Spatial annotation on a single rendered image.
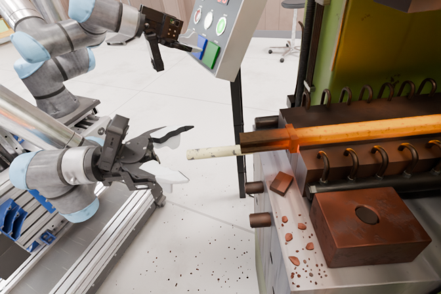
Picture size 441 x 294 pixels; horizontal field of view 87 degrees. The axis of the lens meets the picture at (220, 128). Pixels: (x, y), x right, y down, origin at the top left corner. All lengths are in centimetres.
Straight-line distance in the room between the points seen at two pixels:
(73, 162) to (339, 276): 48
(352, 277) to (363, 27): 47
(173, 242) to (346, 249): 121
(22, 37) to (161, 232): 118
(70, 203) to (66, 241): 92
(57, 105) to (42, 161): 59
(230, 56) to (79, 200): 57
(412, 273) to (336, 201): 13
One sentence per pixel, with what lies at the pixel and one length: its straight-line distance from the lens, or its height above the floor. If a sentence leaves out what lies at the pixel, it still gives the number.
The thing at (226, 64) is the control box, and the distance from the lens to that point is 78.
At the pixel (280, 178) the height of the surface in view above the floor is 93.
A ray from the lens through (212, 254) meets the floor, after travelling 142.
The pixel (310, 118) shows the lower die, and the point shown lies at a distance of 52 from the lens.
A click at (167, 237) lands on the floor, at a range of 152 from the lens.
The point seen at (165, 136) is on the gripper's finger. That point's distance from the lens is 49.
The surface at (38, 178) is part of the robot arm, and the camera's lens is 56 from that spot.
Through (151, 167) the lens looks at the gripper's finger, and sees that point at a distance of 43.
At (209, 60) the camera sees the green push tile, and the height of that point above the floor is 99.
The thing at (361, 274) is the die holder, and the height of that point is 92.
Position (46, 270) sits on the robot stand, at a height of 21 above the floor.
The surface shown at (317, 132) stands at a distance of 46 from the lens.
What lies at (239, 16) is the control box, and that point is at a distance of 76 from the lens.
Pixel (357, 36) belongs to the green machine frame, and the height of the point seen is 111.
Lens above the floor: 130
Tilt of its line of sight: 38 degrees down
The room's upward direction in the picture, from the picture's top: 8 degrees counter-clockwise
